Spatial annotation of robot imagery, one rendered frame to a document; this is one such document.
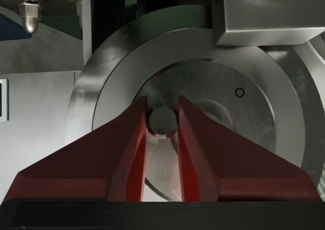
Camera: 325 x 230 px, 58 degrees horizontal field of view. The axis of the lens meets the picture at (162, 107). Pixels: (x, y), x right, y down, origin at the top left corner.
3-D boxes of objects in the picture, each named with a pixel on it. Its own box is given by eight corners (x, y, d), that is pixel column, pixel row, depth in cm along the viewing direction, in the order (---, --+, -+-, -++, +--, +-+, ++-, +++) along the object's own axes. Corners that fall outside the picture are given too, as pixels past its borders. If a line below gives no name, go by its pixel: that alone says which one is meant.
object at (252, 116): (262, 226, 14) (110, 191, 14) (249, 214, 16) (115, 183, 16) (291, 76, 15) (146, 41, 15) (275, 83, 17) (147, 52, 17)
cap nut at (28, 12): (36, 2, 48) (37, 29, 47) (45, 11, 51) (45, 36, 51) (14, 3, 48) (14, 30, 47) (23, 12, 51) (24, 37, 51)
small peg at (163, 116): (151, 143, 12) (140, 109, 12) (152, 140, 14) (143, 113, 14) (184, 132, 12) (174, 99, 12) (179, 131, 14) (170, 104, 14)
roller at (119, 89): (299, 24, 16) (313, 239, 15) (210, 90, 42) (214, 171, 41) (89, 28, 16) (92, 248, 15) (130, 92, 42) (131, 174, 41)
